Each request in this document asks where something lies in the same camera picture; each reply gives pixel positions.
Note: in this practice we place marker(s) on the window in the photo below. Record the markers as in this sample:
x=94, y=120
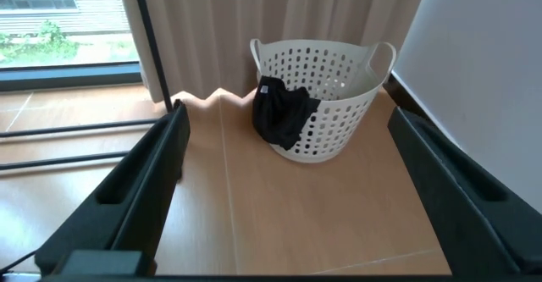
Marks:
x=63, y=40

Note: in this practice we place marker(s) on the beige curtain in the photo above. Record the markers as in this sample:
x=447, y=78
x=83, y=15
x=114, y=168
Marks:
x=254, y=28

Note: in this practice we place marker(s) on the black clothes rack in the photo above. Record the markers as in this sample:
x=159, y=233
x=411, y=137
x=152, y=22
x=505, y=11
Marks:
x=148, y=28

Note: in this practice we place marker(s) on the white laundry basket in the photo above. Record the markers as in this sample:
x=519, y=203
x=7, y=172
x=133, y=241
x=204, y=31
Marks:
x=339, y=62

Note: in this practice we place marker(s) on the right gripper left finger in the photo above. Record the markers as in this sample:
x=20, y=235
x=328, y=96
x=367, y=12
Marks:
x=139, y=214

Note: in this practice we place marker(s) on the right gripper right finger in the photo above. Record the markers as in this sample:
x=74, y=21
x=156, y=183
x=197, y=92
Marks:
x=474, y=231

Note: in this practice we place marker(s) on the black garment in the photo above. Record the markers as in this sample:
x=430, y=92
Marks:
x=279, y=112

